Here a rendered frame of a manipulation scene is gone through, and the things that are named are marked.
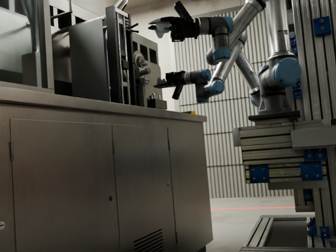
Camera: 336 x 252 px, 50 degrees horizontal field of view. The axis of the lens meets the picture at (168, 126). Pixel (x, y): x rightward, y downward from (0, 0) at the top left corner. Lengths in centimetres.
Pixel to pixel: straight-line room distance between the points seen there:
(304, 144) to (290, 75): 29
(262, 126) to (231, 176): 339
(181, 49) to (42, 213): 445
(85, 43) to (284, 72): 108
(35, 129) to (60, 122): 11
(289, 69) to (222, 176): 362
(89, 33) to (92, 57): 14
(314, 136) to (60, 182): 100
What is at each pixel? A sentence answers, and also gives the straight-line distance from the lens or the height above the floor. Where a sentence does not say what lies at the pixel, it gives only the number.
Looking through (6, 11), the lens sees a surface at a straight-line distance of 129.
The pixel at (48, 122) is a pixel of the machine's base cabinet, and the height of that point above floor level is 81.
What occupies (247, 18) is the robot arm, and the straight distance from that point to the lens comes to 180.
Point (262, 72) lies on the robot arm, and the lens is 177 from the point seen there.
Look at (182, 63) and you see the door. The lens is 536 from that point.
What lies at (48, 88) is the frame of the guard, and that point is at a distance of 131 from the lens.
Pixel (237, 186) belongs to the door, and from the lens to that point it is 509.
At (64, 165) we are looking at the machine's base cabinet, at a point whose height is 67.
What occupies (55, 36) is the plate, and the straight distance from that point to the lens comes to 224.
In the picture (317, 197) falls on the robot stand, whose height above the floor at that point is 41.
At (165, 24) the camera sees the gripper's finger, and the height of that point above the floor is 122.
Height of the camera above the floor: 68
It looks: 4 degrees up
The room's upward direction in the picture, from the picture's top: 5 degrees counter-clockwise
